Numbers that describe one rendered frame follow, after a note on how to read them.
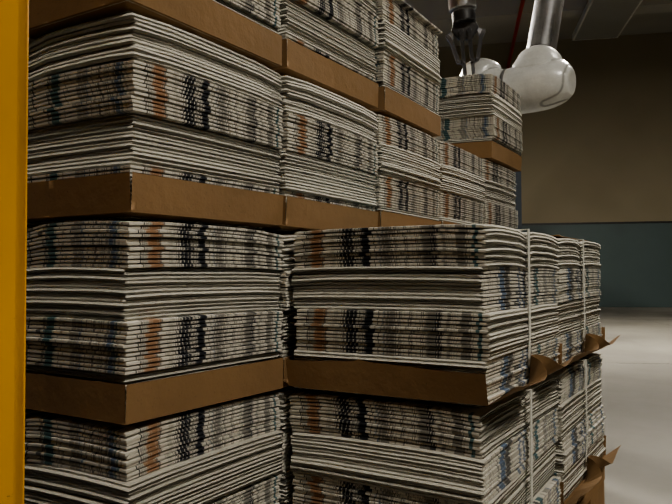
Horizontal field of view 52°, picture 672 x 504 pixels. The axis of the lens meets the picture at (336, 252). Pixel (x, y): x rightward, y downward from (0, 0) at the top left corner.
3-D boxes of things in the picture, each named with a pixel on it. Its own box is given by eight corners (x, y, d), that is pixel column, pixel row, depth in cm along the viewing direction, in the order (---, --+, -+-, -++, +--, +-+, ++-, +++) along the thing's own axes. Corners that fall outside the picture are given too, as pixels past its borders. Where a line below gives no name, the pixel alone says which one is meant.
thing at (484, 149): (522, 171, 201) (522, 156, 201) (492, 157, 176) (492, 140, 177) (470, 173, 209) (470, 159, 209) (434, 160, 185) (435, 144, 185)
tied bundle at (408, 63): (443, 139, 150) (442, 35, 150) (385, 112, 124) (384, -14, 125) (297, 154, 168) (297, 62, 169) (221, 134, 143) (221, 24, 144)
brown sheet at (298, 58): (379, 107, 124) (379, 84, 124) (287, 67, 99) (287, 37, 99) (219, 131, 143) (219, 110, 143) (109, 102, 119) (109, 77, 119)
